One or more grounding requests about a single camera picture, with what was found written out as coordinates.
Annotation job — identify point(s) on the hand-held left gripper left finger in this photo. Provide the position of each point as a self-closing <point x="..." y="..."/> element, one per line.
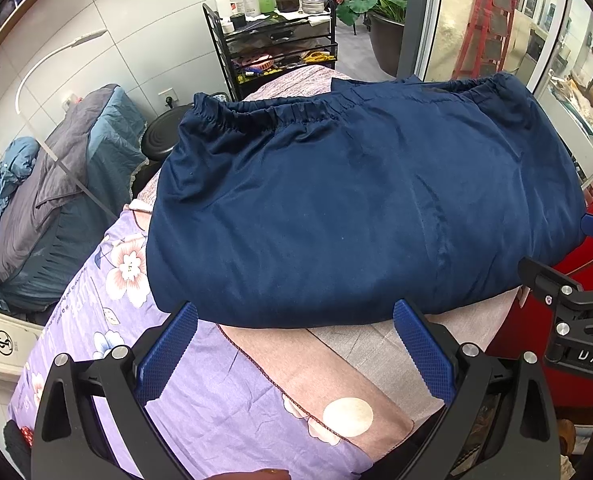
<point x="169" y="355"/>

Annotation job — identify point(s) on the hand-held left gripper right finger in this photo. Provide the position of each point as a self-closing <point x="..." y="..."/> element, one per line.
<point x="421" y="355"/>

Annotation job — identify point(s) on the navy blue jacket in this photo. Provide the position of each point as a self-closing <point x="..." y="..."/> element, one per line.
<point x="351" y="200"/>

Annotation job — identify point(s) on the purple floral bedsheet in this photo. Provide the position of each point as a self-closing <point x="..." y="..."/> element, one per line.
<point x="226" y="410"/>

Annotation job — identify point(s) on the pink dotted sheet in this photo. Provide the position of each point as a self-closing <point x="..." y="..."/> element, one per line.
<point x="276" y="355"/>

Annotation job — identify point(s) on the red floral cloth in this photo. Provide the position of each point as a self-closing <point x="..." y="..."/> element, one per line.
<point x="26" y="433"/>

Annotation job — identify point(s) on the white beauty machine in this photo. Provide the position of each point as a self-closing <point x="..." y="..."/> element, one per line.
<point x="1" y="320"/>

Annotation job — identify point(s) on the black knit garment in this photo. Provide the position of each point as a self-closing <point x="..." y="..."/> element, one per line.
<point x="16" y="447"/>

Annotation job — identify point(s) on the grey blanket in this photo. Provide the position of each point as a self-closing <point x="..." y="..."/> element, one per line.
<point x="51" y="185"/>

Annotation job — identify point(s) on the black round stool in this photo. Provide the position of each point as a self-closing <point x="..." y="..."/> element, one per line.
<point x="164" y="135"/>

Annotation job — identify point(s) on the red metal ladder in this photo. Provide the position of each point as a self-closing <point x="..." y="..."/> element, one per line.
<point x="476" y="35"/>

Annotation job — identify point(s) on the pile of grey blue bedding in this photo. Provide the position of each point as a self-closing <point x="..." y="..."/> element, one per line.
<point x="101" y="135"/>

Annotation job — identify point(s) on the blue crumpled quilt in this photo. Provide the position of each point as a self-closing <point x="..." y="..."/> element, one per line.
<point x="6" y="175"/>

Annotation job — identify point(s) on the sliding glass door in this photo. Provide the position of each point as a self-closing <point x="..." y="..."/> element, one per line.
<point x="426" y="20"/>

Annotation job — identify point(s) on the large black plant pot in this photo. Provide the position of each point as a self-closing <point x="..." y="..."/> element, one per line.
<point x="386" y="45"/>

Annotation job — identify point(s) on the mauve mottled bedspread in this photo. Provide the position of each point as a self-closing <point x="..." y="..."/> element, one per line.
<point x="296" y="82"/>

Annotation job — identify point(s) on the green lotus plant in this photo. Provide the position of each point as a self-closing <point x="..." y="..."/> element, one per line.
<point x="371" y="2"/>

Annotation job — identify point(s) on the white floor lamp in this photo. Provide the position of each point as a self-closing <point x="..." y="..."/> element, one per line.
<point x="94" y="36"/>

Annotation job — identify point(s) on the white jar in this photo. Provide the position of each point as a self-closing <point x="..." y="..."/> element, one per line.
<point x="224" y="0"/>

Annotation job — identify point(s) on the white wall socket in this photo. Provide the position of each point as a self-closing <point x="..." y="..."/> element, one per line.
<point x="168" y="97"/>
<point x="70" y="102"/>

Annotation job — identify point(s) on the wooden wall shelf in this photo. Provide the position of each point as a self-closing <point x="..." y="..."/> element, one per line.
<point x="26" y="15"/>

